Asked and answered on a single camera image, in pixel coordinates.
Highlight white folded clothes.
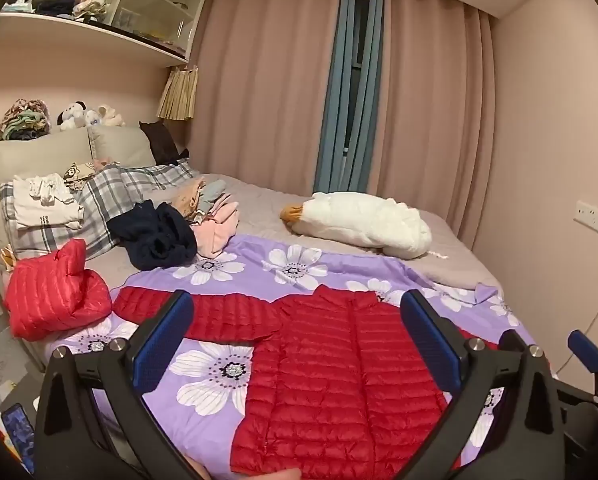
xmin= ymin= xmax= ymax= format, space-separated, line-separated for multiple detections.
xmin=13 ymin=173 xmax=85 ymax=231

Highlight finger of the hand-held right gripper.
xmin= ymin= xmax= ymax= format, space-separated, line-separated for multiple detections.
xmin=554 ymin=329 xmax=598 ymax=405
xmin=499 ymin=330 xmax=528 ymax=356

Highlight white wall socket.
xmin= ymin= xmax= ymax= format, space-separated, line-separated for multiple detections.
xmin=574 ymin=200 xmax=598 ymax=241

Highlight large beige headboard cushion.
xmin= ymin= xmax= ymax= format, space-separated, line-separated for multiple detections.
xmin=0 ymin=127 xmax=95 ymax=261

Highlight tan garment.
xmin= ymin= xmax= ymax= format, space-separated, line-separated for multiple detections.
xmin=171 ymin=180 xmax=206 ymax=222

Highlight small beige headboard cushion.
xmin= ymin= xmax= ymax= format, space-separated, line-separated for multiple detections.
xmin=88 ymin=124 xmax=157 ymax=168

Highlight folded red down jacket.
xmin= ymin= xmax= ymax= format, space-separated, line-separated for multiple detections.
xmin=4 ymin=239 xmax=114 ymax=342

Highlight red down jacket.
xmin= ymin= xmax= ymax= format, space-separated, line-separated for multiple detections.
xmin=112 ymin=284 xmax=500 ymax=480
xmin=4 ymin=239 xmax=114 ymax=342

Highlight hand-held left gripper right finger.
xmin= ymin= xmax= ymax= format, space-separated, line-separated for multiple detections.
xmin=399 ymin=289 xmax=580 ymax=480

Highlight pink curtain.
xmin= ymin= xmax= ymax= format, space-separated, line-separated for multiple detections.
xmin=369 ymin=0 xmax=497 ymax=256
xmin=186 ymin=0 xmax=342 ymax=193

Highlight white goose plush toy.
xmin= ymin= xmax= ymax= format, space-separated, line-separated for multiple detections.
xmin=280 ymin=191 xmax=433 ymax=261

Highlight purple floral blanket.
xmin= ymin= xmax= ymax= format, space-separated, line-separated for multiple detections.
xmin=52 ymin=234 xmax=534 ymax=480

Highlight white wall shelf cabinet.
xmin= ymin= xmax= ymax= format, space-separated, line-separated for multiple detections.
xmin=0 ymin=0 xmax=211 ymax=68

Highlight grey garment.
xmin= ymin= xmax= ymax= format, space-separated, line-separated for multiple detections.
xmin=199 ymin=180 xmax=228 ymax=212

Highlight blue curtain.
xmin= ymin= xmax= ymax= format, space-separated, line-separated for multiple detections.
xmin=313 ymin=0 xmax=386 ymax=193

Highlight navy blue garment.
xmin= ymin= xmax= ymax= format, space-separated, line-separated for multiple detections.
xmin=106 ymin=200 xmax=199 ymax=272

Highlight black and white plush toy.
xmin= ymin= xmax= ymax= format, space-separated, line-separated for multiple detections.
xmin=56 ymin=101 xmax=87 ymax=132

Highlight grey bed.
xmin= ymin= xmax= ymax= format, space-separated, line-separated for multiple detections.
xmin=0 ymin=125 xmax=554 ymax=480

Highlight dark brown cushion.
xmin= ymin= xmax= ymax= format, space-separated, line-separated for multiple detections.
xmin=139 ymin=120 xmax=190 ymax=166

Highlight patterned clothes pile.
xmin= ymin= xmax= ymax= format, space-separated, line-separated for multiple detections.
xmin=0 ymin=98 xmax=52 ymax=141

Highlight pastel clothes heap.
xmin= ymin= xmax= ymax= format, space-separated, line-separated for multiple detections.
xmin=2 ymin=0 xmax=112 ymax=23

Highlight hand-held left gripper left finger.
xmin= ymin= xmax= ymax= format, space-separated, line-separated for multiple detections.
xmin=33 ymin=289 xmax=215 ymax=480

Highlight smartphone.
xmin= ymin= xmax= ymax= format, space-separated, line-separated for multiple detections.
xmin=0 ymin=402 xmax=35 ymax=476

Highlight grey plaid pillow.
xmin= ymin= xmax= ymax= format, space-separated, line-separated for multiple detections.
xmin=0 ymin=160 xmax=200 ymax=263

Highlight tan pleated lamp shade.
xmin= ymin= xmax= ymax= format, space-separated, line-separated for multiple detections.
xmin=156 ymin=65 xmax=200 ymax=121

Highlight pink folded clothes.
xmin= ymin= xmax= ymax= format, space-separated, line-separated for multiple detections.
xmin=194 ymin=195 xmax=240 ymax=260

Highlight cream plush toy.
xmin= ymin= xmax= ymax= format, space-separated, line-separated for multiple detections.
xmin=96 ymin=104 xmax=126 ymax=127

